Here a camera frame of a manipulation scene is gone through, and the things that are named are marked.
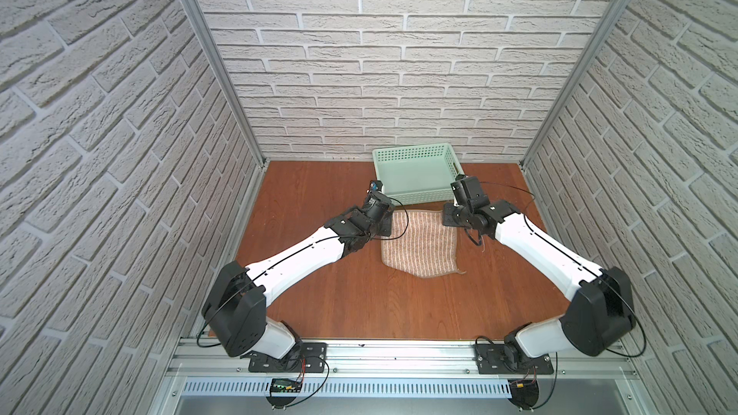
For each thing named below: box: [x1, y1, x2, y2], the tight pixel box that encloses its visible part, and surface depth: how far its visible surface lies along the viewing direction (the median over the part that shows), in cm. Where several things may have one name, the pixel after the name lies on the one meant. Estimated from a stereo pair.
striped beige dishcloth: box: [380, 209, 467, 279], surface depth 89 cm
